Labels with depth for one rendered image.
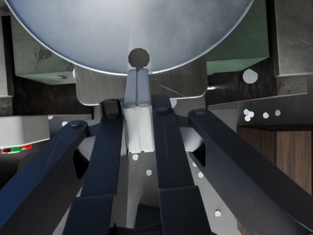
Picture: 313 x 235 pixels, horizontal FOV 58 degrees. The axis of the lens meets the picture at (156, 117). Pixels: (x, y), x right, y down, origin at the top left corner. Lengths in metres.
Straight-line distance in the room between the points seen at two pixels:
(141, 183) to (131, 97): 0.96
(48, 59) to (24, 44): 0.04
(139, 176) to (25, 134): 0.66
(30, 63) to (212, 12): 0.28
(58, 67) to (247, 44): 0.29
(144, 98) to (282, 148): 0.68
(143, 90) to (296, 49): 0.36
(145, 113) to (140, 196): 0.98
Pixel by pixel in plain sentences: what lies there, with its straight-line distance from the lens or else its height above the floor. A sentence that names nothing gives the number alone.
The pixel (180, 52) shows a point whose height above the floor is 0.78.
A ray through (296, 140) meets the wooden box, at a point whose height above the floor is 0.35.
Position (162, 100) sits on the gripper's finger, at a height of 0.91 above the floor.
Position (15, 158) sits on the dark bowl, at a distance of 1.19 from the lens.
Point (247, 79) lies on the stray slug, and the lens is 0.46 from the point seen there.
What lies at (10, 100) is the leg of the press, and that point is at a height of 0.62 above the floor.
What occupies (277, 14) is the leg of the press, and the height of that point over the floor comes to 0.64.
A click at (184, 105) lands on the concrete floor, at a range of 1.09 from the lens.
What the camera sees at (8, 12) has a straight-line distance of 0.49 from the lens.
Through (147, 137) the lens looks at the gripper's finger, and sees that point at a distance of 0.16.
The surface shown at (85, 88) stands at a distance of 0.31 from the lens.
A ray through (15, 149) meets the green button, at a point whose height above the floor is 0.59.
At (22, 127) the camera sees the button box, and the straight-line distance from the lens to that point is 0.51.
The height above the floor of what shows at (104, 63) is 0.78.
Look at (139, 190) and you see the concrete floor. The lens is 1.12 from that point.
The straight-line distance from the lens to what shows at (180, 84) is 0.30.
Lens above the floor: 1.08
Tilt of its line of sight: 89 degrees down
